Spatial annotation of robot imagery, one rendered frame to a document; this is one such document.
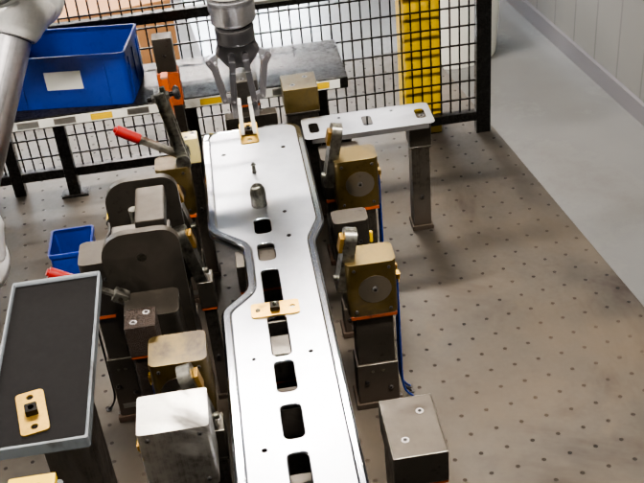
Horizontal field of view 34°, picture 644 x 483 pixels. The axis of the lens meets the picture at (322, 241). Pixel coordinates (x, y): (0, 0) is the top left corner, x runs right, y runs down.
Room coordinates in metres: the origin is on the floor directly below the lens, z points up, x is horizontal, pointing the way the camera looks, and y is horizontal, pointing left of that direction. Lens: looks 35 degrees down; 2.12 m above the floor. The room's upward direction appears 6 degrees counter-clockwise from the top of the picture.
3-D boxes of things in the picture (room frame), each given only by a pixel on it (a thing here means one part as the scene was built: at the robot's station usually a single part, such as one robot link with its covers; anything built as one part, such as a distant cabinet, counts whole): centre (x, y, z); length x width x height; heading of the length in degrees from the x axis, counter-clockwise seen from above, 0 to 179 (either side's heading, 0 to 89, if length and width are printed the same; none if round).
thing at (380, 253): (1.48, -0.09, 0.87); 0.12 x 0.07 x 0.35; 94
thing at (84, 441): (1.15, 0.41, 1.16); 0.37 x 0.14 x 0.02; 4
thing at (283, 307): (1.41, 0.09, 1.01); 0.08 x 0.04 x 0.01; 93
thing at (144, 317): (1.30, 0.30, 0.90); 0.05 x 0.05 x 0.40; 4
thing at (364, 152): (1.83, -0.10, 0.87); 0.12 x 0.07 x 0.35; 94
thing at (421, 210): (2.05, -0.24, 0.84); 0.05 x 0.05 x 0.29; 4
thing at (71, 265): (2.00, 0.58, 0.75); 0.11 x 0.10 x 0.09; 4
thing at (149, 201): (1.49, 0.30, 0.94); 0.18 x 0.13 x 0.49; 4
